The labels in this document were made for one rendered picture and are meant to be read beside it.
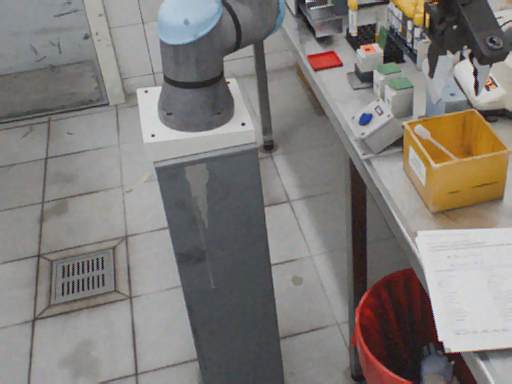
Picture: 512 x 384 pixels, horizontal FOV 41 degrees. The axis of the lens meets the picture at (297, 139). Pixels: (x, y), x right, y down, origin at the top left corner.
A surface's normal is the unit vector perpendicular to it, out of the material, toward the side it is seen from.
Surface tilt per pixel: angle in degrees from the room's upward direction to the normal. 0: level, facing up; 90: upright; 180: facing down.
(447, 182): 90
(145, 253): 0
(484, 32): 29
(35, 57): 90
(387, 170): 0
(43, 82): 90
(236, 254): 90
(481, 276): 0
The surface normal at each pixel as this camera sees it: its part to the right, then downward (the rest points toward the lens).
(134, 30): 0.25, 0.54
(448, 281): -0.07, -0.83
